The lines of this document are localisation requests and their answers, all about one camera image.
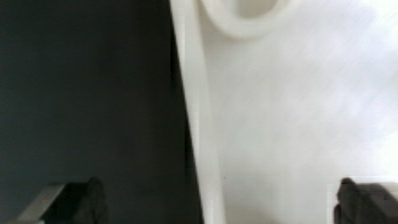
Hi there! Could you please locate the white square tabletop part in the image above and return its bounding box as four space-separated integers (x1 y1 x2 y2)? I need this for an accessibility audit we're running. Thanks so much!
169 0 398 224

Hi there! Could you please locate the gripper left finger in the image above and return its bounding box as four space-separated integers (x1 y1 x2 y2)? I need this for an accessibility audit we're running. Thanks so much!
14 178 108 224

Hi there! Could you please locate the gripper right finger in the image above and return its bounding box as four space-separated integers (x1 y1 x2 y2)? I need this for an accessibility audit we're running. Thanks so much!
334 178 398 224

